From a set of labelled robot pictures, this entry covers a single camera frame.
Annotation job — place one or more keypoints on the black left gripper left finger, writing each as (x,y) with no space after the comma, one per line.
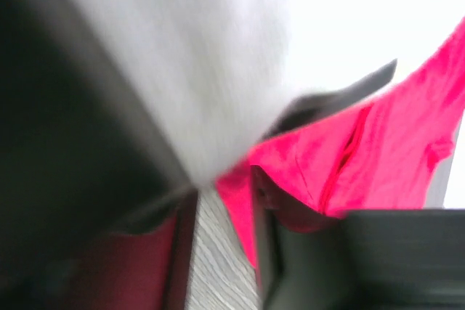
(149,271)

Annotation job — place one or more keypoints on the magenta pink t shirt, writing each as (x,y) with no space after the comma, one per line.
(380,155)

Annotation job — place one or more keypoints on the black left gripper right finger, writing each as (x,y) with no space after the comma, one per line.
(300,255)

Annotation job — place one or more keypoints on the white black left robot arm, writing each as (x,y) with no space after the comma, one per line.
(115,114)

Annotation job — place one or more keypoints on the white black printed t shirt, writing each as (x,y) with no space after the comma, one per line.
(211,73)

